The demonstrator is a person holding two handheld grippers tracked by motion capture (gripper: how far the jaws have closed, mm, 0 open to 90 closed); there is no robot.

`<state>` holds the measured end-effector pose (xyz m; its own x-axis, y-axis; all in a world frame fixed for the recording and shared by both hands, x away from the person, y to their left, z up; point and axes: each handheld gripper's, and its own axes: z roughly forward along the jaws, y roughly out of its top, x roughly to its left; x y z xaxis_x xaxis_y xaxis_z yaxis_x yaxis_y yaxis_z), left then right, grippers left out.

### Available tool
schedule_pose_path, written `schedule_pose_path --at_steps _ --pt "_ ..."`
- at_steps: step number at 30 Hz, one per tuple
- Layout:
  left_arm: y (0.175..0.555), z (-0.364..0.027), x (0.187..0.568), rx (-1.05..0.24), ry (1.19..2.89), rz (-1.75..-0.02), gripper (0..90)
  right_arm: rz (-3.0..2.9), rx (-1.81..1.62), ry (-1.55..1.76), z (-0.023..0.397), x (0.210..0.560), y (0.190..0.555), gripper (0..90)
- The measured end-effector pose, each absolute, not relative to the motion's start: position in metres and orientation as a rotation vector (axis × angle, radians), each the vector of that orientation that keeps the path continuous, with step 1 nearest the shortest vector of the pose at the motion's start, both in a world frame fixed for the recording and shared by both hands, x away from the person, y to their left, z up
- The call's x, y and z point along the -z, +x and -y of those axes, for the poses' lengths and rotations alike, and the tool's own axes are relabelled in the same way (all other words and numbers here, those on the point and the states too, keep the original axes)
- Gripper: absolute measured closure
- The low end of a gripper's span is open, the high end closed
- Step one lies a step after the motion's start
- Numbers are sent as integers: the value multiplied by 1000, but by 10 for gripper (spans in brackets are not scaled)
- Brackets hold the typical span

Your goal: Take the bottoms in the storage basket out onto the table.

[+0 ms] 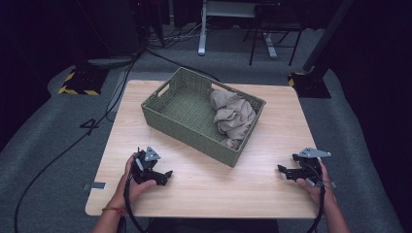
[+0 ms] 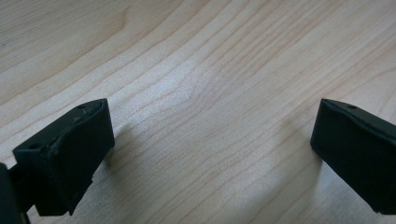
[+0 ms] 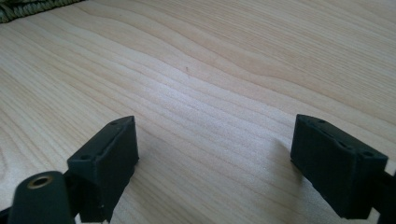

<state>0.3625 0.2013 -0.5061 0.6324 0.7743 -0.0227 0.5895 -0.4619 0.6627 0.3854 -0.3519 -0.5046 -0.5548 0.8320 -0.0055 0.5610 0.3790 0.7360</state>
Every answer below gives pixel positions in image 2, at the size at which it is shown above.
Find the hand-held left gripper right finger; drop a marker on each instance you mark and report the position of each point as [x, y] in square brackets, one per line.
[358, 149]

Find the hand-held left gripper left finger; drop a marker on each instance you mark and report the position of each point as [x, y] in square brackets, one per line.
[71, 149]

